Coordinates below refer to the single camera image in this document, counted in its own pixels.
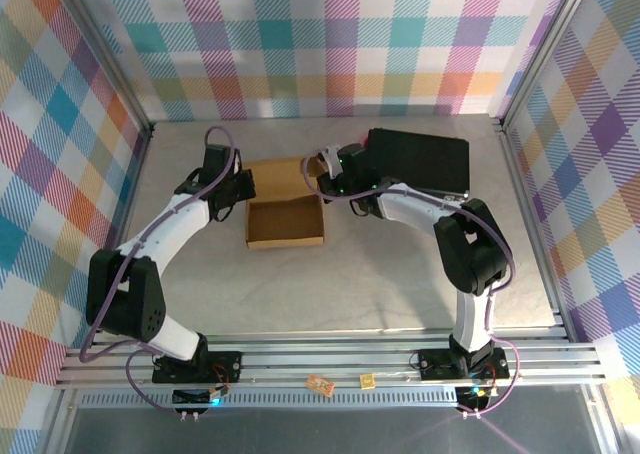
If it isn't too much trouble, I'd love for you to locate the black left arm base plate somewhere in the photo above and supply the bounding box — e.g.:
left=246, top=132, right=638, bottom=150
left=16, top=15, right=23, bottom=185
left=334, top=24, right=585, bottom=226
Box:
left=152, top=349, right=244, bottom=383

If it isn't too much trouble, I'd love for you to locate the black case with metal handle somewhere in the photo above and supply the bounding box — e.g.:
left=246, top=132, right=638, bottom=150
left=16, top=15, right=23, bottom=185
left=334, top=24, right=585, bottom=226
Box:
left=367, top=127, right=471, bottom=199

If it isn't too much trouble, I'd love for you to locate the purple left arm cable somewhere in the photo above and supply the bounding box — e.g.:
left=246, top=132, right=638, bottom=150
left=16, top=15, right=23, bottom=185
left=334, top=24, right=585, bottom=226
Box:
left=79, top=126, right=242, bottom=418

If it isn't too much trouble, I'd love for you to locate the brown cardboard paper box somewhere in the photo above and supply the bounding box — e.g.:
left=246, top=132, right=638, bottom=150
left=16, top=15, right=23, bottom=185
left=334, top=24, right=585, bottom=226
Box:
left=243, top=154, right=327, bottom=252

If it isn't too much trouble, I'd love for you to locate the aluminium frame post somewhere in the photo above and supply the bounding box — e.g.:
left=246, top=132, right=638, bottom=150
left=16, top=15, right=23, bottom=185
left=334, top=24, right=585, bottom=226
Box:
left=52, top=0, right=155, bottom=133
left=493, top=0, right=599, bottom=125

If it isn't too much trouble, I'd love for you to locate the orange printed tag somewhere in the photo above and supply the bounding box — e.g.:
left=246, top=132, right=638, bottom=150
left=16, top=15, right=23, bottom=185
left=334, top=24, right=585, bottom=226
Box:
left=305, top=373, right=335, bottom=396

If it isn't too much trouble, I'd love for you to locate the slotted metal grille strip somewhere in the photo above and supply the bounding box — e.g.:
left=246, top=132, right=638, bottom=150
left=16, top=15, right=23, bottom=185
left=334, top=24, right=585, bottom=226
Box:
left=78, top=391, right=462, bottom=409

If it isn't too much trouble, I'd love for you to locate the aluminium side rail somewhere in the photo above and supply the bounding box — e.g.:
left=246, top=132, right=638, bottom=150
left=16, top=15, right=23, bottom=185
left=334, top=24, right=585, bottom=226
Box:
left=49, top=122, right=156, bottom=355
left=497, top=121, right=577, bottom=338

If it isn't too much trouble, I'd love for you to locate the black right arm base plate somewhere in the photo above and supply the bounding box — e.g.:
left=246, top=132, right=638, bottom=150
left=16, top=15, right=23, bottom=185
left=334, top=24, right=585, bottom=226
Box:
left=417, top=346, right=511, bottom=381

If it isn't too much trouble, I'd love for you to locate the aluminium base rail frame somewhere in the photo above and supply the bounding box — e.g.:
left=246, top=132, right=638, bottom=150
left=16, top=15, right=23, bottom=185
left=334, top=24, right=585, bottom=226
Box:
left=54, top=327, right=607, bottom=391

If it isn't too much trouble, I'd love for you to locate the black controller board with light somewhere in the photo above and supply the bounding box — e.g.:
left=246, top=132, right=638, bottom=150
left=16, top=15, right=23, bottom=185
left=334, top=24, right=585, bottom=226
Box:
left=171, top=383, right=232, bottom=408
left=457, top=384, right=501, bottom=411

